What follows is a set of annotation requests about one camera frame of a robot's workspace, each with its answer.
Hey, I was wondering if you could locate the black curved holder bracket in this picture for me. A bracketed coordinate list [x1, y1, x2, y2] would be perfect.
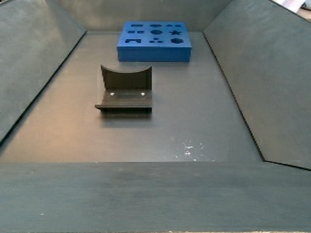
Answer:
[95, 66, 154, 112]

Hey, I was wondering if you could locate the blue shape sorter board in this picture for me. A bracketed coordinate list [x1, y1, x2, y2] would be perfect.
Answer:
[116, 21, 192, 62]

